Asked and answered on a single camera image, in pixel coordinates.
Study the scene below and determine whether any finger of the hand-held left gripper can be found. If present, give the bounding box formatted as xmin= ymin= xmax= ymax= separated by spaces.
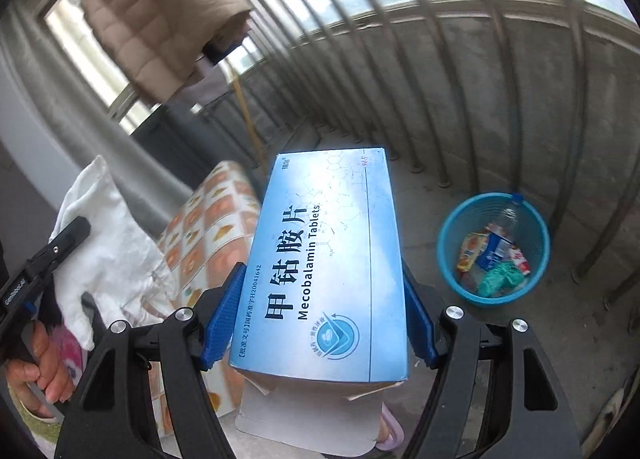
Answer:
xmin=27 ymin=216 xmax=92 ymax=280

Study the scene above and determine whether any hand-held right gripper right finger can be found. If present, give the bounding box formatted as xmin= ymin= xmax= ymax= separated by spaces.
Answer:
xmin=402 ymin=266 xmax=583 ymax=459

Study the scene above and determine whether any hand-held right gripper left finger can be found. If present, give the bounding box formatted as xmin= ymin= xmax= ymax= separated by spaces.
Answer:
xmin=55 ymin=263 xmax=247 ymax=459

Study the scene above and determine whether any white cloth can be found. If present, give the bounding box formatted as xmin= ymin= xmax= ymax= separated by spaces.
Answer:
xmin=50 ymin=155 xmax=179 ymax=353

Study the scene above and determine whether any blue mesh wastebasket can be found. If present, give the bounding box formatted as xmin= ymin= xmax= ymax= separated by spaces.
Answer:
xmin=436 ymin=193 xmax=551 ymax=309

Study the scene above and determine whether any orange snack packet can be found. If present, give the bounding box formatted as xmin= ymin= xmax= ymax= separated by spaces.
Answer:
xmin=456 ymin=233 xmax=489 ymax=273

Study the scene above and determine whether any teal bag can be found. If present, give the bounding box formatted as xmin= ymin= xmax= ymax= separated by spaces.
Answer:
xmin=477 ymin=261 xmax=527 ymax=298

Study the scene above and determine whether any clear plastic bottle blue label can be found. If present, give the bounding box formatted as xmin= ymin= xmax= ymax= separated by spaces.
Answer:
xmin=475 ymin=193 xmax=524 ymax=273

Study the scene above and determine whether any small red white packet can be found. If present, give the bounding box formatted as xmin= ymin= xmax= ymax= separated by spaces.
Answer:
xmin=509 ymin=245 xmax=532 ymax=273

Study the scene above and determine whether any blue white medicine box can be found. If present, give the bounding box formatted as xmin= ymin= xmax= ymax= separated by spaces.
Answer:
xmin=228 ymin=146 xmax=410 ymax=446

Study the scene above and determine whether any person's left hand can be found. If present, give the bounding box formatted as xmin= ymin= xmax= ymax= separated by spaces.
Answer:
xmin=6 ymin=323 xmax=76 ymax=417

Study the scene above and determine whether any pink printed clothing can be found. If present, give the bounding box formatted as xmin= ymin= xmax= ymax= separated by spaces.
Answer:
xmin=49 ymin=328 xmax=84 ymax=381

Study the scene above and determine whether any patterned vinyl tablecloth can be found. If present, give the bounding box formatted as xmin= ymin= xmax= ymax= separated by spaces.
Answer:
xmin=150 ymin=161 xmax=262 ymax=436

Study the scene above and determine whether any pink slipper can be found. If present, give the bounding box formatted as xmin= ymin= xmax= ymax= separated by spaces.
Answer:
xmin=375 ymin=400 xmax=405 ymax=455

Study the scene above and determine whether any yellow broom stick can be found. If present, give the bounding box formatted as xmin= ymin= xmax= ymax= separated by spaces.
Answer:
xmin=231 ymin=73 xmax=264 ymax=166

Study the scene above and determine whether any grey hanging cloth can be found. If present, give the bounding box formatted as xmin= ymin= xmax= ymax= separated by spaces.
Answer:
xmin=190 ymin=59 xmax=237 ymax=106

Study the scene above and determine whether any beige puffer jacket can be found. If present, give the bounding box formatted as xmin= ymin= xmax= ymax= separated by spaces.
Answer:
xmin=79 ymin=0 xmax=254 ymax=106

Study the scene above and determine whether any metal railing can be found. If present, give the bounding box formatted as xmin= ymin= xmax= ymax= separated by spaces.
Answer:
xmin=215 ymin=0 xmax=640 ymax=292

